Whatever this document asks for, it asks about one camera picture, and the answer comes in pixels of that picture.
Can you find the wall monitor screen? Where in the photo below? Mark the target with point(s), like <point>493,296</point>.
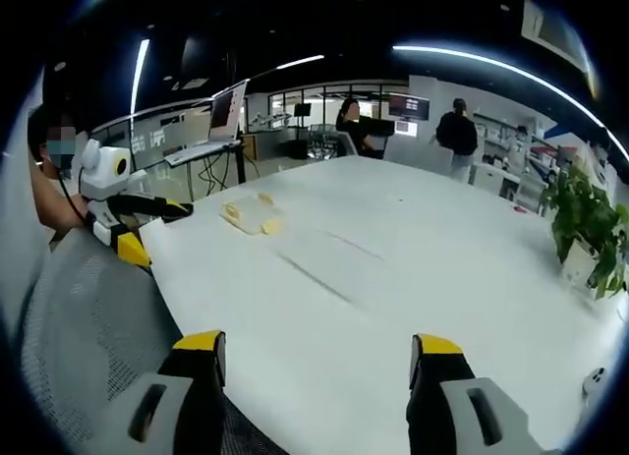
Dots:
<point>410,107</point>

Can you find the open silver laptop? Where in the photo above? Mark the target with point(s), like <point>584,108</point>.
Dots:
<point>223,116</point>

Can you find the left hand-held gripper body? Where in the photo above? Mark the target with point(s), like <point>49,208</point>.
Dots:
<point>100,177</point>

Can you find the person's head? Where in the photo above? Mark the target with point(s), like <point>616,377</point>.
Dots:
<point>39,126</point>

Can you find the white cabinet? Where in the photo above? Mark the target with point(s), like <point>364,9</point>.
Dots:
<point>491,180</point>

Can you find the small white device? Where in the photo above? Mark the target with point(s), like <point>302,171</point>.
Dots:
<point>594,380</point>

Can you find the white plant pot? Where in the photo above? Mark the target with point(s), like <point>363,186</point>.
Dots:
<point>577,263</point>

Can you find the ceiling light strip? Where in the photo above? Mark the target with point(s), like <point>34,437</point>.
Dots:
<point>140,76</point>
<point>491,62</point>
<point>295,63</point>

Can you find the cream plastic buckle part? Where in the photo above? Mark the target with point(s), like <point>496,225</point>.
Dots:
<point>271,226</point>
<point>232,213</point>

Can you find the black screen on stand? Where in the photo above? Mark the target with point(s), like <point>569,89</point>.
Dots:
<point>302,110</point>

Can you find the green potted plant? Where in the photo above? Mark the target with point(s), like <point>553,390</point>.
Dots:
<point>585,204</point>

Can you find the white ceiling panel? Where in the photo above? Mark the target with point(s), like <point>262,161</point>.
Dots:
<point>553,32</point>

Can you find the glass partition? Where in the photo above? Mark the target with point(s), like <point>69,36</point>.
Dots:
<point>157,135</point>

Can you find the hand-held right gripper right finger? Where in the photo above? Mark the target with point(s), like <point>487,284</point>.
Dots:
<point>442,406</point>

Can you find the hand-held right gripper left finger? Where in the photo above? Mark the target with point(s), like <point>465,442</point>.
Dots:
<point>167,406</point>

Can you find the grey mesh office chair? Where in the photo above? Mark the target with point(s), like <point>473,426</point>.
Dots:
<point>98,302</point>

